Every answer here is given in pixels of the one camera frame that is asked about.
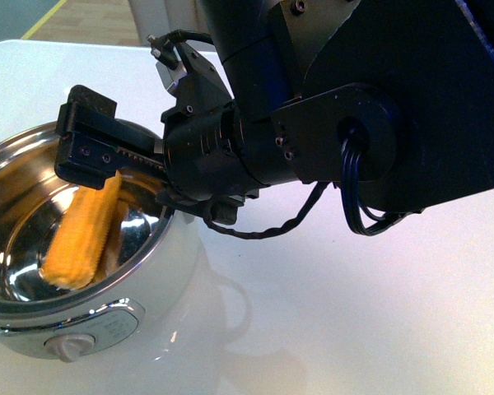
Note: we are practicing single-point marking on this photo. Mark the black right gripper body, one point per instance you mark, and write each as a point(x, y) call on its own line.
point(213, 149)

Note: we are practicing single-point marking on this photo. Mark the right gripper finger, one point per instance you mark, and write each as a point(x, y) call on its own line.
point(93, 146)
point(94, 114)

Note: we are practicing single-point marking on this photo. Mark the yellow corn cob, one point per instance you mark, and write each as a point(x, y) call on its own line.
point(75, 250)

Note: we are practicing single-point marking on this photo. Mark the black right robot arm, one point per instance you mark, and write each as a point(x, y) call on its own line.
point(392, 102)

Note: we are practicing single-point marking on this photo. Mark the white electric cooking pot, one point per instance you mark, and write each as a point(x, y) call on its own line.
point(148, 260)

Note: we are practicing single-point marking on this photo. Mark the left beige upholstered chair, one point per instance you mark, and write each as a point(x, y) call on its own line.
point(159, 17)

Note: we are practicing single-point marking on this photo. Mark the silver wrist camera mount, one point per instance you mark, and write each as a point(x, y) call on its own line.
point(169, 64)

